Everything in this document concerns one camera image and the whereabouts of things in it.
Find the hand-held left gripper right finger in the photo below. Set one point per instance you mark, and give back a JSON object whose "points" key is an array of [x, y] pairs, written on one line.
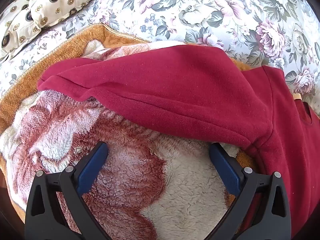
{"points": [[226, 166]]}

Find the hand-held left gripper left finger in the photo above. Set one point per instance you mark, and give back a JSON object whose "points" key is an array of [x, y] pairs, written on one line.
{"points": [[91, 166]]}

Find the dark red fleece sweater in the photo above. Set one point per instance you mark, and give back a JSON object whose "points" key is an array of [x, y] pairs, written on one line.
{"points": [[175, 92]]}

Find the brown floral fleece blanket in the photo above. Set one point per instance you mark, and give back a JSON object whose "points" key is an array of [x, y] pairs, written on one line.
{"points": [[125, 180]]}

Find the cream medallion print pillow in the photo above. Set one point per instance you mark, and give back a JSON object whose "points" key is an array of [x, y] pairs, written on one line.
{"points": [[17, 27], [60, 2]]}

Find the floral bedsheet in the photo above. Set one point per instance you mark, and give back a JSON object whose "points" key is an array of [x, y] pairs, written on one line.
{"points": [[200, 10]]}

